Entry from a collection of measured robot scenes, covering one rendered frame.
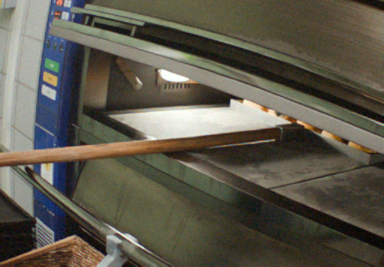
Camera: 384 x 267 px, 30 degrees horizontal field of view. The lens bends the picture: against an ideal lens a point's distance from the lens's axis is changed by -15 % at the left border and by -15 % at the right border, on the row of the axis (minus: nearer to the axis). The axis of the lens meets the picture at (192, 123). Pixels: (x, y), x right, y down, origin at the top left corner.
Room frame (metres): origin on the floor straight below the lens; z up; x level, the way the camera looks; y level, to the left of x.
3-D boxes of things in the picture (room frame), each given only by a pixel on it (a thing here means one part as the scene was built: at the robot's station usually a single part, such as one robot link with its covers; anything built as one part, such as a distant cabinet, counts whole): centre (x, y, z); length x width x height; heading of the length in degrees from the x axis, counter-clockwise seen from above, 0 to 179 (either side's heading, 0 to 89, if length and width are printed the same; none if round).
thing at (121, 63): (2.04, 0.18, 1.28); 0.09 x 0.02 x 0.09; 131
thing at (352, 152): (2.12, -0.41, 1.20); 0.55 x 0.36 x 0.03; 41
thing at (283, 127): (1.97, -0.24, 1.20); 0.09 x 0.04 x 0.03; 131
